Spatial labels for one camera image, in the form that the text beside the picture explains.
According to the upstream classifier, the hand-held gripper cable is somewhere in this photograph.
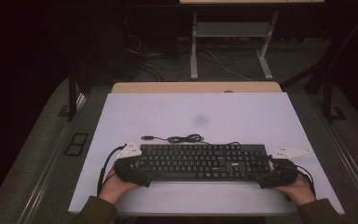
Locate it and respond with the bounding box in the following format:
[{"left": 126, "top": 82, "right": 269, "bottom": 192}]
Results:
[
  {"left": 96, "top": 143, "right": 128, "bottom": 197},
  {"left": 296, "top": 165, "right": 317, "bottom": 202}
]

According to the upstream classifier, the black keyboard cable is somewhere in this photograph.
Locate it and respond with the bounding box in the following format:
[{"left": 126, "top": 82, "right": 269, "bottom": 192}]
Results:
[{"left": 141, "top": 133, "right": 241, "bottom": 147}]

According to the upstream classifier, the metal floor rail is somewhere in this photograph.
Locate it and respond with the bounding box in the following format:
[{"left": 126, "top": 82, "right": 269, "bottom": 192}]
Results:
[
  {"left": 318, "top": 111, "right": 358, "bottom": 216},
  {"left": 18, "top": 92, "right": 87, "bottom": 224}
]

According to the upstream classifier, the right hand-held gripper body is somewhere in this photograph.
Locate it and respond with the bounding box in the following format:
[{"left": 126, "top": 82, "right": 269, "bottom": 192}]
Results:
[{"left": 258, "top": 144, "right": 312, "bottom": 189}]

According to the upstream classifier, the white board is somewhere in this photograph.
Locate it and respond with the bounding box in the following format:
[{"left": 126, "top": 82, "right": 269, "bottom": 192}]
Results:
[{"left": 68, "top": 91, "right": 345, "bottom": 217}]

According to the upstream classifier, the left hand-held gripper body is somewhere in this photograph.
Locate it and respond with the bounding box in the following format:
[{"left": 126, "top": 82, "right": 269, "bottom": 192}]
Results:
[{"left": 114, "top": 141, "right": 154, "bottom": 189}]

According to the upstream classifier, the right hand-held gripper cable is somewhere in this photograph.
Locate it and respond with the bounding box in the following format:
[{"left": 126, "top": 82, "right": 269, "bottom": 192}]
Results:
[{"left": 296, "top": 165, "right": 317, "bottom": 202}]

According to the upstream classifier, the black computer keyboard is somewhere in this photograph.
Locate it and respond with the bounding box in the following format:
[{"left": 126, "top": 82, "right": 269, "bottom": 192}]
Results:
[{"left": 136, "top": 143, "right": 271, "bottom": 183}]

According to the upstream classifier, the black metal stand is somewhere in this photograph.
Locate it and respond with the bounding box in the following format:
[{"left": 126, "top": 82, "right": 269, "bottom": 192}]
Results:
[
  {"left": 57, "top": 69, "right": 88, "bottom": 122},
  {"left": 322, "top": 77, "right": 348, "bottom": 124}
]

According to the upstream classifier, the left hand-held gripper cable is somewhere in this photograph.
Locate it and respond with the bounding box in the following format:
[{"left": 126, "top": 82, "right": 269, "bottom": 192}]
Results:
[{"left": 96, "top": 143, "right": 128, "bottom": 197}]

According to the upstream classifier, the bundle of dark floor cables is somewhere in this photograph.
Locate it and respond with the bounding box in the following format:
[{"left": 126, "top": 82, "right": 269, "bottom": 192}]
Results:
[{"left": 125, "top": 34, "right": 190, "bottom": 82}]

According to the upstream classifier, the grey metal desk frame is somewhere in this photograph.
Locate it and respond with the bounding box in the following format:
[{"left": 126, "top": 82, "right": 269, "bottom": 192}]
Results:
[{"left": 189, "top": 11, "right": 280, "bottom": 81}]

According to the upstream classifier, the white floor cable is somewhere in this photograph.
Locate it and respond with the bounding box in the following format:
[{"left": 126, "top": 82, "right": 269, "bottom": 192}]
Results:
[{"left": 204, "top": 49, "right": 254, "bottom": 82}]

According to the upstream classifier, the person's left hand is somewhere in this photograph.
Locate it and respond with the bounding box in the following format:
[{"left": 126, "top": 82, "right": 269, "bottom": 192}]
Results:
[{"left": 97, "top": 169, "right": 141, "bottom": 205}]

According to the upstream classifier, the person's right hand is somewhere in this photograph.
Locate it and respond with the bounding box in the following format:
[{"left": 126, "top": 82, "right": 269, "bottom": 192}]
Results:
[{"left": 271, "top": 174, "right": 317, "bottom": 207}]

